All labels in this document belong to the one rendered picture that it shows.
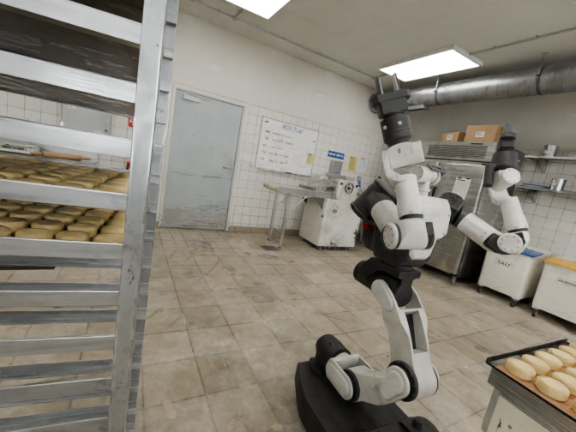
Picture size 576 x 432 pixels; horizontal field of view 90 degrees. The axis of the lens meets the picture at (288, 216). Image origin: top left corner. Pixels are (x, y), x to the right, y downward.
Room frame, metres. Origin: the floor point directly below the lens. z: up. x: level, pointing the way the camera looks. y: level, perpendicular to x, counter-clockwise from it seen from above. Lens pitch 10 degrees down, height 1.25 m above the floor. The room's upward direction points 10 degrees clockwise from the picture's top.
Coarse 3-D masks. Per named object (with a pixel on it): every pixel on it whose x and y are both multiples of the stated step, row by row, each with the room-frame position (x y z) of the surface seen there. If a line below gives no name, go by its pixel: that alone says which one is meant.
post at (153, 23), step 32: (160, 0) 0.47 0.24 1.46; (160, 32) 0.47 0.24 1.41; (160, 64) 0.48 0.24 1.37; (128, 192) 0.46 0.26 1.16; (128, 224) 0.46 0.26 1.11; (128, 256) 0.46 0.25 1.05; (128, 288) 0.47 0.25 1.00; (128, 320) 0.47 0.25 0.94; (128, 352) 0.47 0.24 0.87; (128, 384) 0.47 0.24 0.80
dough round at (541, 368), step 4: (524, 356) 0.62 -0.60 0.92; (528, 356) 0.62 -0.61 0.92; (532, 356) 0.63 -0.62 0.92; (524, 360) 0.61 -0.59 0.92; (528, 360) 0.60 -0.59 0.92; (532, 360) 0.61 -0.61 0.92; (536, 360) 0.61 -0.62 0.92; (540, 360) 0.61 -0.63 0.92; (532, 364) 0.59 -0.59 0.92; (536, 364) 0.59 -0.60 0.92; (540, 364) 0.60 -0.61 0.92; (544, 364) 0.60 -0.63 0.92; (548, 364) 0.60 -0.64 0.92; (536, 368) 0.59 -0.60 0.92; (540, 368) 0.59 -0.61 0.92; (544, 368) 0.59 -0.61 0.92; (548, 368) 0.59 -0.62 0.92; (536, 372) 0.59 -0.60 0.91; (540, 372) 0.58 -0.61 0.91; (544, 372) 0.58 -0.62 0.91; (548, 372) 0.59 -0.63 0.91
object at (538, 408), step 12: (492, 372) 0.62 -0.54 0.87; (492, 384) 0.61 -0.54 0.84; (504, 384) 0.59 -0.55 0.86; (516, 384) 0.58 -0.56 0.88; (516, 396) 0.57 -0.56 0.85; (528, 396) 0.55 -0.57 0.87; (528, 408) 0.55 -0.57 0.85; (540, 408) 0.53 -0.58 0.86; (552, 408) 0.52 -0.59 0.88; (552, 420) 0.51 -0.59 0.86; (564, 420) 0.50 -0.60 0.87
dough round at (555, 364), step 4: (536, 352) 0.65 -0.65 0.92; (540, 352) 0.65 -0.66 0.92; (544, 352) 0.66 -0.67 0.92; (536, 356) 0.64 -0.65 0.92; (540, 356) 0.64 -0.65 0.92; (544, 356) 0.64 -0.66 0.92; (548, 356) 0.64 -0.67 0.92; (552, 356) 0.65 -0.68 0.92; (544, 360) 0.62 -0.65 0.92; (548, 360) 0.62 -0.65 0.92; (552, 360) 0.62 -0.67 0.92; (556, 360) 0.63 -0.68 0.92; (560, 360) 0.63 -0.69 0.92; (552, 364) 0.62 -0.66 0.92; (556, 364) 0.61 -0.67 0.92; (560, 364) 0.62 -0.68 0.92; (552, 368) 0.61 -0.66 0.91; (556, 368) 0.61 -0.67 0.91; (560, 368) 0.61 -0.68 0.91
